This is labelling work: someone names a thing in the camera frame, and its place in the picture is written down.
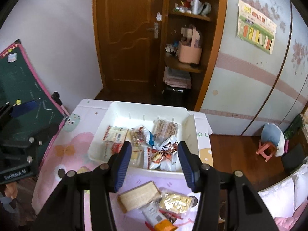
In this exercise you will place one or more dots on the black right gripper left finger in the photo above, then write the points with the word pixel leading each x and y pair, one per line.
pixel 64 209

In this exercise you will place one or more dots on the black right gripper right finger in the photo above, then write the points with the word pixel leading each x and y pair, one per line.
pixel 245 209

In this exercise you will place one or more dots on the brown wafer cracker pack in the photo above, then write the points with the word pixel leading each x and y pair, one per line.
pixel 138 196

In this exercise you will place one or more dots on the yellow puffed snack bag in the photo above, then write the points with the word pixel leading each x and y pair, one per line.
pixel 175 203

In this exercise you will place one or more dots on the grey orange snack bar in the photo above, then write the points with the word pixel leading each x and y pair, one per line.
pixel 155 220

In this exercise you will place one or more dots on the red white snack packet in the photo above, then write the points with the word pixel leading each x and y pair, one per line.
pixel 163 157

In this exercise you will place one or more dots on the clear red trimmed wrapper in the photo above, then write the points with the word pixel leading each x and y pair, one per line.
pixel 171 216

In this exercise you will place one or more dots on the person left hand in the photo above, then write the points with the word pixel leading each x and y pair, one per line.
pixel 11 190

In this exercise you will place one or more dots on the white pillow on bed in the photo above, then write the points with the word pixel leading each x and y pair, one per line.
pixel 284 197

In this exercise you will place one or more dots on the pink plastic stool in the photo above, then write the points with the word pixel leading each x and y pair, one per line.
pixel 266 149

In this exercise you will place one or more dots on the blue white plush cushion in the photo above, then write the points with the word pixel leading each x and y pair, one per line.
pixel 273 134

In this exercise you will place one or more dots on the barcode label snack pack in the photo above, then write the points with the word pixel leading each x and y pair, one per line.
pixel 113 141

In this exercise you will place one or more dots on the white plastic storage bin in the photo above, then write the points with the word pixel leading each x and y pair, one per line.
pixel 144 134

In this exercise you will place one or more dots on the clear wrapped bread pack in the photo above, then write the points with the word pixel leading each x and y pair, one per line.
pixel 163 130

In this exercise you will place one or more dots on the folded clothes stack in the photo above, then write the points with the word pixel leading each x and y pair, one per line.
pixel 177 78

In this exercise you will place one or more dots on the brown wooden door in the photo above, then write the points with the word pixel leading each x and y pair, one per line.
pixel 127 38

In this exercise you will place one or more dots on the pink basket on shelf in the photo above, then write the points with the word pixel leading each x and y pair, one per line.
pixel 189 50

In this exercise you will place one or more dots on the wooden corner shelf unit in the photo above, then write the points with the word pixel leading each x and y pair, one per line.
pixel 177 15

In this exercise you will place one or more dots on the white roll on shelf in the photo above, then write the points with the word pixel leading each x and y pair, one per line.
pixel 195 7

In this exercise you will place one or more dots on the green chalkboard pink frame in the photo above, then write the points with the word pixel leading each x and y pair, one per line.
pixel 20 83

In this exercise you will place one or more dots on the wall calendar poster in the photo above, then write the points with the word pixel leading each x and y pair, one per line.
pixel 255 28

